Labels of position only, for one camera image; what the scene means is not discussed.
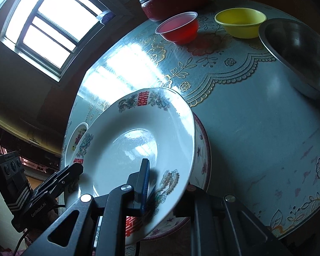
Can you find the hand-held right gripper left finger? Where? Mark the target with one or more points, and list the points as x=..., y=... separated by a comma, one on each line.
x=145, y=186

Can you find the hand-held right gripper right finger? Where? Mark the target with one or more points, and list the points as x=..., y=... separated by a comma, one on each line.
x=202, y=213

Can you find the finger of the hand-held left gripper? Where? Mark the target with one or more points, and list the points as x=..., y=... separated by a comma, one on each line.
x=66, y=176

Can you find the white dragon print plate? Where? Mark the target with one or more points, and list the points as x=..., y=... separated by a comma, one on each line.
x=122, y=152

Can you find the yellow bowl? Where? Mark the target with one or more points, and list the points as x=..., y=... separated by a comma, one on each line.
x=240, y=24

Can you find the small floral plate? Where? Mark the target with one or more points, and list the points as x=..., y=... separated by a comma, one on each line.
x=76, y=138

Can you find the pink rimmed floral plate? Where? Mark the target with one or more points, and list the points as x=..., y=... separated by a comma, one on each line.
x=202, y=152

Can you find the floral lace tablecloth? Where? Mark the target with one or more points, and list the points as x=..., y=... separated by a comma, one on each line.
x=256, y=125

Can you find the window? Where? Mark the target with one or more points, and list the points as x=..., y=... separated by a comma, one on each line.
x=50, y=24

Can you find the red plastic bowl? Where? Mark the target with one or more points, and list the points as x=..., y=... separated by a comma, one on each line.
x=180, y=29

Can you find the small purple item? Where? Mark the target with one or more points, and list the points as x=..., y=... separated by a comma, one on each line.
x=106, y=17

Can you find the red electric pot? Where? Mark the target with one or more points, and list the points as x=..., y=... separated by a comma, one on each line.
x=176, y=5

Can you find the steel basin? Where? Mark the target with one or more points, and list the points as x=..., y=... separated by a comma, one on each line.
x=298, y=53

